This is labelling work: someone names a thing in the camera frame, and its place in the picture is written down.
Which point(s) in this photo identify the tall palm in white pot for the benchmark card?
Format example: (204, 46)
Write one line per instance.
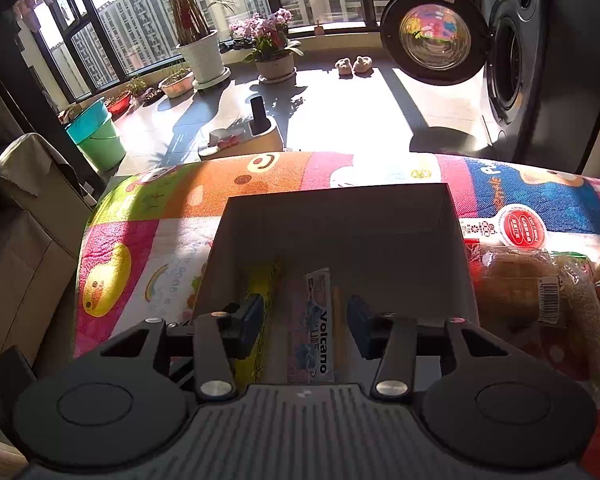
(200, 55)

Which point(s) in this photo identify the beige floor cleaner dock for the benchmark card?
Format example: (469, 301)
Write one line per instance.
(260, 135)

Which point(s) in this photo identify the small green potted plant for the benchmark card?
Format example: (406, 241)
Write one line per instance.
(137, 86)

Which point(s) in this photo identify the colourful cartoon printed mat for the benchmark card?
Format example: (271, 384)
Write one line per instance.
(170, 200)

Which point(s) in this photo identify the black flower pot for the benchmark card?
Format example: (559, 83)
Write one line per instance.
(153, 95)

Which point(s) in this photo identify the grey washing machine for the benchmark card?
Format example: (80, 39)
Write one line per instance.
(555, 85)

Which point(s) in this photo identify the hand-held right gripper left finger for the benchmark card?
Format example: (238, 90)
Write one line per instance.
(249, 325)

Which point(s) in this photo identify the blue bucket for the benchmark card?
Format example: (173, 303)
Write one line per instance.
(87, 122)

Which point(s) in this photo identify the green bucket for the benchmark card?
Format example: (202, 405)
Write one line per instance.
(102, 147)

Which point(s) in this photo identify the round washing machine door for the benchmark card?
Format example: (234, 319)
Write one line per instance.
(436, 35)

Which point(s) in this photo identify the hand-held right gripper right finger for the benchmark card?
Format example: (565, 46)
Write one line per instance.
(360, 327)

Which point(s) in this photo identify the grey storage box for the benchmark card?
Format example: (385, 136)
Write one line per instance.
(330, 220)

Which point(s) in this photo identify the red flower pot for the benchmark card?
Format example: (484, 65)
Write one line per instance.
(119, 104)

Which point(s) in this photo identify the pink and white snack packet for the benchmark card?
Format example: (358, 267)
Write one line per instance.
(314, 330)

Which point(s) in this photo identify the beige fluffy slipper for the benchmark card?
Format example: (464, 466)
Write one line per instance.
(363, 64)
(344, 67)

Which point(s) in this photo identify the yellow snack packet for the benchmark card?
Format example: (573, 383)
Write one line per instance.
(267, 285)

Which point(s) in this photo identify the pink flowering potted plant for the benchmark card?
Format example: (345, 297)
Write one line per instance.
(272, 40)

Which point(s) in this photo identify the brown cardboard box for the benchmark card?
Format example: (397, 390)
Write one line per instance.
(25, 240)

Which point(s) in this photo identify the clear bag of bread buns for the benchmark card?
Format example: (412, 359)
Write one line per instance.
(520, 280)

